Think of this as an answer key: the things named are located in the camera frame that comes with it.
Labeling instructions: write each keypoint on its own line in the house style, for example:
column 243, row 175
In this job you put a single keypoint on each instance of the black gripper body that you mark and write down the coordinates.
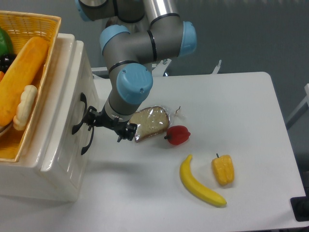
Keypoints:
column 103, row 120

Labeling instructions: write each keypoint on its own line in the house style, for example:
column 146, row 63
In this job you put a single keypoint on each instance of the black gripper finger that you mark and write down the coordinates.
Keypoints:
column 90, row 117
column 126, row 132

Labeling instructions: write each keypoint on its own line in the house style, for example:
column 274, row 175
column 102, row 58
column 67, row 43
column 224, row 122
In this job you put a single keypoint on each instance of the white drawer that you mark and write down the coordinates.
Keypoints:
column 70, row 135

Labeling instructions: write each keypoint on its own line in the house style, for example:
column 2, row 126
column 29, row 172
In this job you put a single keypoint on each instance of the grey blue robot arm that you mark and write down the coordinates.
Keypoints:
column 147, row 31

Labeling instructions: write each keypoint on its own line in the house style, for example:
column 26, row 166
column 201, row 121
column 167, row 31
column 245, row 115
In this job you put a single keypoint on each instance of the white drawer cabinet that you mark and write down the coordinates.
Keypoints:
column 25, row 177

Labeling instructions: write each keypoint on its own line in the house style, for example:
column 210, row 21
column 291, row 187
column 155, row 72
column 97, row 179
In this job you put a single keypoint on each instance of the bagged brown bread slice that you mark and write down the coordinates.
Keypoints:
column 152, row 121

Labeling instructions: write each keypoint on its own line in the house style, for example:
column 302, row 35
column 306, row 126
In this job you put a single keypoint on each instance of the red toy pepper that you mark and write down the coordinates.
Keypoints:
column 177, row 135

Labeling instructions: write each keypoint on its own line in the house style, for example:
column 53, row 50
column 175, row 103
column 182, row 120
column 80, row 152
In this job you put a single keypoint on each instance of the cream toy croissant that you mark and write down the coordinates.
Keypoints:
column 24, row 108

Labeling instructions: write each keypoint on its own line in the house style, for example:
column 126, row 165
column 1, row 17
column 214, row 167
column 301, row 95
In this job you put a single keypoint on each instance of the yellow toy banana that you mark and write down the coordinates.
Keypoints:
column 196, row 188

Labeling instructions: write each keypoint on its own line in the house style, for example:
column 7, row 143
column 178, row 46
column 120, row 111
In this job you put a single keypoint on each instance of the orange baguette loaf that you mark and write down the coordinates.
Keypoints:
column 20, row 74

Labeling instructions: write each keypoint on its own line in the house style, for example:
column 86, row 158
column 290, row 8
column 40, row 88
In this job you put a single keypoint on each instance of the orange toy pepper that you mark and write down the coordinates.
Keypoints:
column 223, row 169

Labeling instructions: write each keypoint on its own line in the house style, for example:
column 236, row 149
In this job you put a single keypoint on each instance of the black toy grapes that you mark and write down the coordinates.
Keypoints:
column 5, row 61

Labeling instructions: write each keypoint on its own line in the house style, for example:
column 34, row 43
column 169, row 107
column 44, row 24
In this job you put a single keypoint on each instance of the green toy pepper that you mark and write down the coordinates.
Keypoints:
column 6, row 46

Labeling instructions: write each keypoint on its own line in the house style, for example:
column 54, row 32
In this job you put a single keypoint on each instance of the yellow wicker basket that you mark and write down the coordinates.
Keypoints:
column 21, row 27

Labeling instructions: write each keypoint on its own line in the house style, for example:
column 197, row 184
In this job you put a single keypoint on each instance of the black device at edge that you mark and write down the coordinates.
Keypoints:
column 300, row 206

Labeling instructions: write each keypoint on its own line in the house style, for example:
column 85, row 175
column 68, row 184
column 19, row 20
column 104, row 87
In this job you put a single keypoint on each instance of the white table leg frame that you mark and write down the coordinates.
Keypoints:
column 299, row 111

